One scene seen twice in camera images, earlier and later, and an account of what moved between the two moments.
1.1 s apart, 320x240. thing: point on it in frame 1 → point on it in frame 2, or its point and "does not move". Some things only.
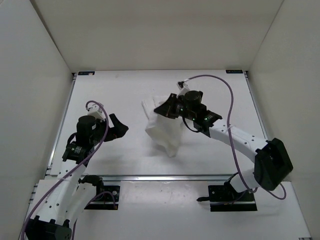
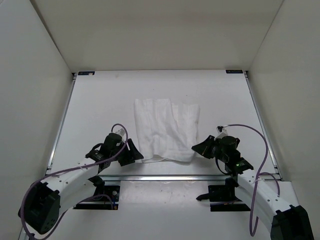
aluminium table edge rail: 168,178 does not move
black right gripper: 167,109 → 203,148
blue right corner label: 234,71 does not move
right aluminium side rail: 255,104 does not move
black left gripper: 119,128 → 132,154
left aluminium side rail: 67,102 does not move
